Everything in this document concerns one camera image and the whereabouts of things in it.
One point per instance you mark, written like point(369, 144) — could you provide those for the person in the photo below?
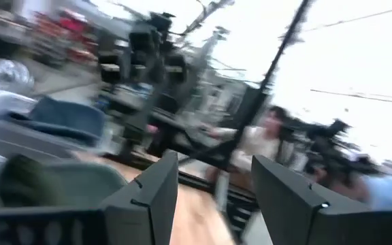
point(260, 143)
point(386, 190)

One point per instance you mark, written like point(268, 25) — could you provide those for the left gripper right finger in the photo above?
point(284, 204)

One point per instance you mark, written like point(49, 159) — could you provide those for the dark grey-green cap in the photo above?
point(87, 183)

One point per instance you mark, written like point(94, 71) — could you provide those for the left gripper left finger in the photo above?
point(148, 204)

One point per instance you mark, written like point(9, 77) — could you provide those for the denim blue cap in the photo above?
point(63, 117)

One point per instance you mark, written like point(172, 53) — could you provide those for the olive green cap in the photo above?
point(26, 183)

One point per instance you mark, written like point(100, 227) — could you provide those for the shiny silver round object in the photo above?
point(7, 73)

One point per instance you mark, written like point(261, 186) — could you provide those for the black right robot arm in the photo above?
point(155, 68)

